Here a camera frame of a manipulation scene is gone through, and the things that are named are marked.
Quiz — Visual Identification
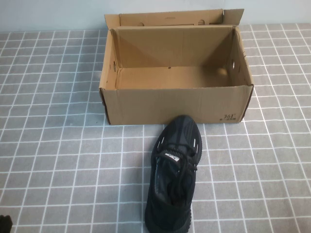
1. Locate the black mesh sneaker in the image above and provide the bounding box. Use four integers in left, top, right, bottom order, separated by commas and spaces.
144, 114, 207, 233

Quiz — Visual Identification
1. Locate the grey checked tablecloth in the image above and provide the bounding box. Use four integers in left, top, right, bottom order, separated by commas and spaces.
0, 23, 311, 233

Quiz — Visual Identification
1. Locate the brown cardboard shoe box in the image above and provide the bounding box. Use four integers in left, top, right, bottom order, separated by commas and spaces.
99, 8, 255, 126

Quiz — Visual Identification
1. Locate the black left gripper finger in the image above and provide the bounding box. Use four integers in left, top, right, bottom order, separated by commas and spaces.
0, 214, 13, 233

